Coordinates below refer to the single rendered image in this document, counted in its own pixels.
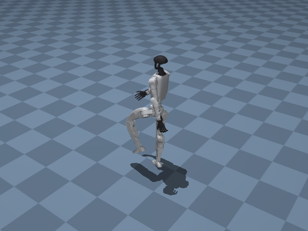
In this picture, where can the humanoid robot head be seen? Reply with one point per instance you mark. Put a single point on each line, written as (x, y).
(160, 60)

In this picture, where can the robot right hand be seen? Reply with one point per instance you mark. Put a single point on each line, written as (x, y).
(141, 94)

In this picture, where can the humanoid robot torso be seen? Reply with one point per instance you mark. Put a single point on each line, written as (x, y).
(162, 87)

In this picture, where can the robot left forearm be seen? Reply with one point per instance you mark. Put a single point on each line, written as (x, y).
(156, 108)

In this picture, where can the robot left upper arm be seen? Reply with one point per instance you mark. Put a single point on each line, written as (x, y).
(153, 87)

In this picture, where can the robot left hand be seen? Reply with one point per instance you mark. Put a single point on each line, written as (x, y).
(161, 126)

